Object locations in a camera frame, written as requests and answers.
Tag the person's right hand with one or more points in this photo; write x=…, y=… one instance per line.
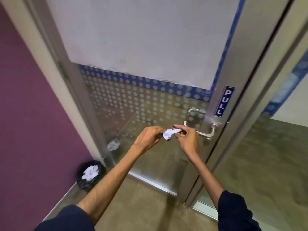
x=189, y=140

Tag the person's left hand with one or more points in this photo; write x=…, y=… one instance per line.
x=146, y=138

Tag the black waste bin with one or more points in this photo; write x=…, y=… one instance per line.
x=90, y=175

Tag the white paper waste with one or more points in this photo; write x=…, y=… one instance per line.
x=90, y=172

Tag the person's left forearm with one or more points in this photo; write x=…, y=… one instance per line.
x=105, y=185

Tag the person's right thumb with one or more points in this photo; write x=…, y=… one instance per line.
x=179, y=135

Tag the person's left thumb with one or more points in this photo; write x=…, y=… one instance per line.
x=160, y=135

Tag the person's right forearm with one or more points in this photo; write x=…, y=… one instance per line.
x=207, y=176

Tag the blue door sign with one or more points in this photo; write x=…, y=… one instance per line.
x=224, y=101

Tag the white tissue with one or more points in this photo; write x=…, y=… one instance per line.
x=168, y=134

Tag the glass door with metal frame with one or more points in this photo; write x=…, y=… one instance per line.
x=154, y=81

